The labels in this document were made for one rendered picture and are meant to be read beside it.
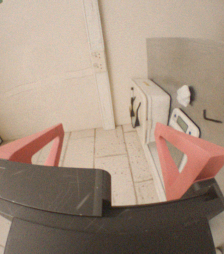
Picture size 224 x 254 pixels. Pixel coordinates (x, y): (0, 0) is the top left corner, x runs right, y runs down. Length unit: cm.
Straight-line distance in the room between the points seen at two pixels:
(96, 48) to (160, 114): 55
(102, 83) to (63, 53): 35
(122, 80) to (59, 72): 45
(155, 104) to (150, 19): 60
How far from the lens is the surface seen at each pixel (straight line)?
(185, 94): 49
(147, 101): 62
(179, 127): 56
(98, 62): 87
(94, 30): 88
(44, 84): 105
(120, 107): 104
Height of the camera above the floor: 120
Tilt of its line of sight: 1 degrees up
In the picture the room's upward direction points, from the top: 98 degrees counter-clockwise
